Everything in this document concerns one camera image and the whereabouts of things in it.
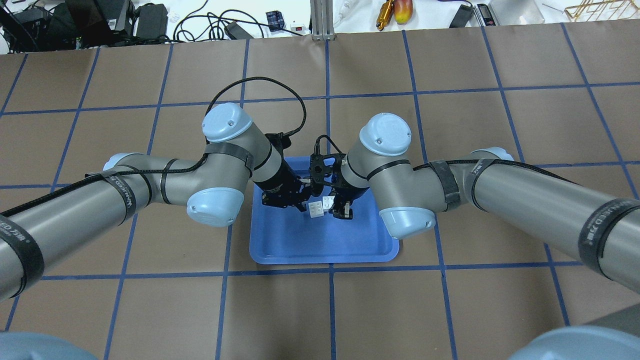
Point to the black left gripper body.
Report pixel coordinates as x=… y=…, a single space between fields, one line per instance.
x=279 y=182

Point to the yellow red fruit toy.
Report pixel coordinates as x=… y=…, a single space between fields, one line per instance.
x=403 y=11

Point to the blue plastic tray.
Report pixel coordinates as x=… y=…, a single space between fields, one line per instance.
x=286 y=236

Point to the white square building block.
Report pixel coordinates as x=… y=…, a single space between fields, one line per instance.
x=316 y=209

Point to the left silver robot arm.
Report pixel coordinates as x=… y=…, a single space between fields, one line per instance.
x=38 y=235

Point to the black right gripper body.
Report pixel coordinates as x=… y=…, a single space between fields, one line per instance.
x=343 y=192

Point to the brass cylinder tool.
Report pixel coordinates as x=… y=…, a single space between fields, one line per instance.
x=385 y=14

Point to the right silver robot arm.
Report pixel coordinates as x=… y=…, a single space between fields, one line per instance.
x=597 y=229

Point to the aluminium frame post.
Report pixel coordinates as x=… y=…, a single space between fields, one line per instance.
x=322 y=20

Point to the black power adapter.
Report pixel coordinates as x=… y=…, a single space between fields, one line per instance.
x=152 y=21

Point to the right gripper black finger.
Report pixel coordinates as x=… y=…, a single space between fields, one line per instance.
x=342 y=208
x=315 y=189

